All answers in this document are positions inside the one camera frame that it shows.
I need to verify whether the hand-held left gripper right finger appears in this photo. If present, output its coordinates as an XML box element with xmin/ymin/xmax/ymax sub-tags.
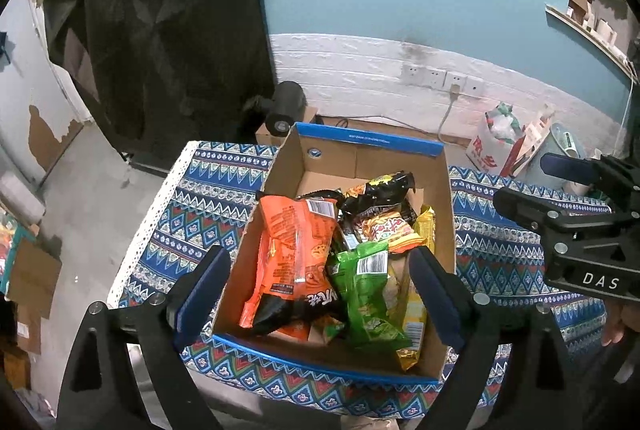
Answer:
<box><xmin>407</xmin><ymin>245</ymin><xmax>583</xmax><ymax>430</ymax></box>

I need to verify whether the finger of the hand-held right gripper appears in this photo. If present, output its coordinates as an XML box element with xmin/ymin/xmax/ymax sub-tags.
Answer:
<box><xmin>540</xmin><ymin>152</ymin><xmax>608</xmax><ymax>186</ymax></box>
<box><xmin>492</xmin><ymin>186</ymin><xmax>566</xmax><ymax>236</ymax></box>

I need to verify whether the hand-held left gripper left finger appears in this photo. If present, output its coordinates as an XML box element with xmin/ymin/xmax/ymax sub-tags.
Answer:
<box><xmin>57</xmin><ymin>244</ymin><xmax>233</xmax><ymax>430</ymax></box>

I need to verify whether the long yellow snack packet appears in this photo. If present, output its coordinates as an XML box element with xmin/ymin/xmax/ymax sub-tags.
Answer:
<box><xmin>395</xmin><ymin>205</ymin><xmax>437</xmax><ymax>372</ymax></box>

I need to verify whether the blue cardboard box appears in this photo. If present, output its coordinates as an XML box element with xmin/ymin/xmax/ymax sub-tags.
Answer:
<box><xmin>212</xmin><ymin>122</ymin><xmax>457</xmax><ymax>386</ymax></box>

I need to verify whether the green snack bag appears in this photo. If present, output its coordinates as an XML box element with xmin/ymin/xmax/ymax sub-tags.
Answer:
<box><xmin>327</xmin><ymin>240</ymin><xmax>414</xmax><ymax>351</ymax></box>

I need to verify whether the orange red snack packet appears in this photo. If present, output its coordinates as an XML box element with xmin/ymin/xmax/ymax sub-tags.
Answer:
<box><xmin>360</xmin><ymin>212</ymin><xmax>424</xmax><ymax>254</ymax></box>

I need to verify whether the long orange snack packet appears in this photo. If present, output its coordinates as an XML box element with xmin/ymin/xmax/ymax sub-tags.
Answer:
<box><xmin>270</xmin><ymin>317</ymin><xmax>346</xmax><ymax>347</ymax></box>

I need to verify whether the large orange chip bag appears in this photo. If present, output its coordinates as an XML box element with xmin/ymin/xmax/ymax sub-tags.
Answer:
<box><xmin>239</xmin><ymin>195</ymin><xmax>347</xmax><ymax>337</ymax></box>

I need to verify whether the black and yellow snack packet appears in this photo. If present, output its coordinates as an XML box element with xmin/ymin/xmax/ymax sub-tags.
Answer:
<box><xmin>340</xmin><ymin>171</ymin><xmax>419</xmax><ymax>217</ymax></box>

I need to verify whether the person's right hand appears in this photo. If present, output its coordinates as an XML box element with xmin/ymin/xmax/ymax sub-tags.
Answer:
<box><xmin>602</xmin><ymin>302</ymin><xmax>640</xmax><ymax>383</ymax></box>

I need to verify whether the light blue trash bin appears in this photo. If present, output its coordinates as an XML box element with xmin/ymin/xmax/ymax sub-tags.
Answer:
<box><xmin>527</xmin><ymin>122</ymin><xmax>589</xmax><ymax>192</ymax></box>

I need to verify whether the flat white orange carton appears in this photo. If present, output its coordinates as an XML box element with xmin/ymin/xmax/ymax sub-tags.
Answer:
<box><xmin>500</xmin><ymin>102</ymin><xmax>557</xmax><ymax>179</ymax></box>

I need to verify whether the red and white paper bag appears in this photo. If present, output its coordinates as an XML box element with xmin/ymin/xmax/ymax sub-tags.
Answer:
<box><xmin>465</xmin><ymin>102</ymin><xmax>529</xmax><ymax>179</ymax></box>

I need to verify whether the blue patterned tablecloth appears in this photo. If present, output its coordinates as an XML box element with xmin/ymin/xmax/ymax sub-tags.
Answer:
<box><xmin>107</xmin><ymin>141</ymin><xmax>613</xmax><ymax>421</ymax></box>

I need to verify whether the flattened brown cardboard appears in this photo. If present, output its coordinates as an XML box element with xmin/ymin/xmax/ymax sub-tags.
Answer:
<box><xmin>5</xmin><ymin>237</ymin><xmax>64</xmax><ymax>319</ymax></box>

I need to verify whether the colourful printed packet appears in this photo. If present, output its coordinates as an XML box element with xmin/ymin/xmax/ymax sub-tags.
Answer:
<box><xmin>0</xmin><ymin>220</ymin><xmax>22</xmax><ymax>292</ymax></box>

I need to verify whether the black cylinder device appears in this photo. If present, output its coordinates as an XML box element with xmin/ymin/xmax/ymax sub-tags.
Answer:
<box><xmin>242</xmin><ymin>81</ymin><xmax>307</xmax><ymax>136</ymax></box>

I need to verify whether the dark curtain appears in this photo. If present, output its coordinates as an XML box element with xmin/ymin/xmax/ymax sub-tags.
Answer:
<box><xmin>45</xmin><ymin>0</ymin><xmax>277</xmax><ymax>172</ymax></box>

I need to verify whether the thin white cable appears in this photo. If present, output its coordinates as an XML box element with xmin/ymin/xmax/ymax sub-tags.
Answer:
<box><xmin>620</xmin><ymin>75</ymin><xmax>639</xmax><ymax>152</ymax></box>

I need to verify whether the grey plug with cable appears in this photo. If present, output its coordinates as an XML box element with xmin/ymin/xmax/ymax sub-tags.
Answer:
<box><xmin>437</xmin><ymin>85</ymin><xmax>464</xmax><ymax>144</ymax></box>

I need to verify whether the white wall shelf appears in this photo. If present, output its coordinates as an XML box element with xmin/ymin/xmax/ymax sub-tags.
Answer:
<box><xmin>545</xmin><ymin>0</ymin><xmax>640</xmax><ymax>82</ymax></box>

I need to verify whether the thin black cable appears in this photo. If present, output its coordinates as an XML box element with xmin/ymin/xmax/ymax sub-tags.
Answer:
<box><xmin>320</xmin><ymin>113</ymin><xmax>442</xmax><ymax>137</ymax></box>

